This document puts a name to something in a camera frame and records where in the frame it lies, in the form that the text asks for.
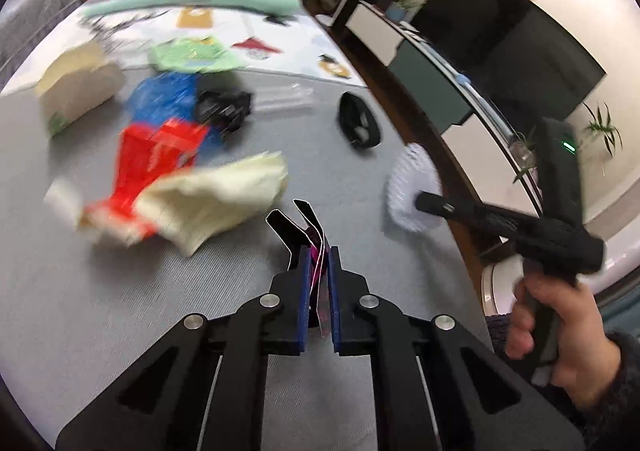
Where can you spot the blue plastic bag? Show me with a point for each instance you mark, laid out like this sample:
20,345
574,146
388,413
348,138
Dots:
160,96

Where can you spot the clear plastic packaging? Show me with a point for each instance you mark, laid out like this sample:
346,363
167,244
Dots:
282,98

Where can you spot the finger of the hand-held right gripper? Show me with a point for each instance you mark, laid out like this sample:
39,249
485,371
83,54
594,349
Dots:
480,216

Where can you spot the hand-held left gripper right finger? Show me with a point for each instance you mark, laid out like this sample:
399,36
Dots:
334,301

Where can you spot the mint green long pillow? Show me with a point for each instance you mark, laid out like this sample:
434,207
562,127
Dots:
200,0

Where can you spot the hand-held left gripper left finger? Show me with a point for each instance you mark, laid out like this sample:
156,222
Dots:
303,301

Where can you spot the red plastic wrapper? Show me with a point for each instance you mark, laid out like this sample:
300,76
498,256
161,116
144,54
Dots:
145,156

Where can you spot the tall leafy houseplant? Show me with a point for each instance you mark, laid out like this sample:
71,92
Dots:
602,128

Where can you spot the black oval object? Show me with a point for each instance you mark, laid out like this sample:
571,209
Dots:
357,123

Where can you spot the person's right forearm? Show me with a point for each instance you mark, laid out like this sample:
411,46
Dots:
620,396

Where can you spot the white printed blanket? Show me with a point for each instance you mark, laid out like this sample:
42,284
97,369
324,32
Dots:
295,46

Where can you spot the black flat television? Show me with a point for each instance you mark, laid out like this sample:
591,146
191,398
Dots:
505,41

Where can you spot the green snack packet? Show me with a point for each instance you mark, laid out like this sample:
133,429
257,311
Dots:
192,53

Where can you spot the person's right hand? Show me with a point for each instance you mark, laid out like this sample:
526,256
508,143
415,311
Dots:
575,331

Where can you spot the small leafy plant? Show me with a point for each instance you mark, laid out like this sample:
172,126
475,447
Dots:
525,156

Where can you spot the white green television cabinet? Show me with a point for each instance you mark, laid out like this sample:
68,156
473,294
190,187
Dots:
430,86

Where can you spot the black pink foil wrapper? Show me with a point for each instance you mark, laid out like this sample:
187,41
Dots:
306,233

